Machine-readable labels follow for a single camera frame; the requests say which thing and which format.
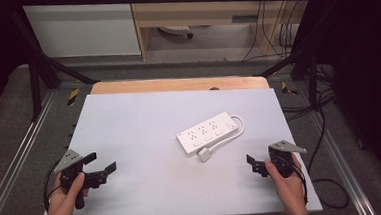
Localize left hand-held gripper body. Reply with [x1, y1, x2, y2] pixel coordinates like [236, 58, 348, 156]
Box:
[51, 147, 110, 212]

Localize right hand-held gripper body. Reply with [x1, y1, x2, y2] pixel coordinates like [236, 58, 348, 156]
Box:
[266, 137, 310, 180]

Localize white plug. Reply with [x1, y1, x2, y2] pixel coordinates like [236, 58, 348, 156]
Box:
[196, 146, 214, 164]

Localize white power strip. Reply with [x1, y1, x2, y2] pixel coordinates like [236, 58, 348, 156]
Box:
[174, 110, 241, 156]

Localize person's right hand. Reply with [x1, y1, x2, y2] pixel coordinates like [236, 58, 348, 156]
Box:
[264, 153, 309, 214]

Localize person's left hand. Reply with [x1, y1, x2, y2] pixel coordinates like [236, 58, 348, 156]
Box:
[36, 171, 92, 215]

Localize black metal stand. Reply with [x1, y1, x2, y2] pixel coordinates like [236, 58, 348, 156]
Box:
[7, 2, 103, 123]
[256, 29, 324, 112]

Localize wooden table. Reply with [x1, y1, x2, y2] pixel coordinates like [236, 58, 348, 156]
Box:
[89, 71, 271, 101]

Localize white cabinet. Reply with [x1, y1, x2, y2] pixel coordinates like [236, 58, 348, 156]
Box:
[22, 0, 142, 62]

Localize white chair base with caster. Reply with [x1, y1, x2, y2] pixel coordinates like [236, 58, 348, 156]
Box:
[157, 23, 195, 41]

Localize light wooden desk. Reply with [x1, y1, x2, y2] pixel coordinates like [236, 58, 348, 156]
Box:
[129, 0, 311, 61]

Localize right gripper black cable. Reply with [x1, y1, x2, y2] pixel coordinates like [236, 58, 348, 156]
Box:
[293, 163, 310, 206]

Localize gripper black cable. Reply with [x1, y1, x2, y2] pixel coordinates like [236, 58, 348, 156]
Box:
[293, 163, 310, 206]
[40, 160, 67, 212]

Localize white power strip cable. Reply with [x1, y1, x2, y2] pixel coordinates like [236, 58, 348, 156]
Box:
[206, 113, 248, 153]

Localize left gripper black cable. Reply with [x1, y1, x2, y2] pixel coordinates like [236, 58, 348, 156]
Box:
[40, 160, 67, 212]

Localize aluminium rail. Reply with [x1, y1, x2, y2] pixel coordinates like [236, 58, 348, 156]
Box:
[312, 108, 376, 215]
[0, 90, 66, 215]

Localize black floor cables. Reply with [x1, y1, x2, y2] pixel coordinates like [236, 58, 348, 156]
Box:
[278, 62, 352, 214]

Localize bundle of black cables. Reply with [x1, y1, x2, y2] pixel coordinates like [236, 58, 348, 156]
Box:
[273, 0, 306, 58]

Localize yellow cable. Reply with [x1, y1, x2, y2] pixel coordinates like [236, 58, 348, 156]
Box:
[263, 0, 294, 56]

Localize black hanging cable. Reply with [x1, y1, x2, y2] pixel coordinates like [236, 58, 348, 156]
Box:
[237, 1, 271, 63]

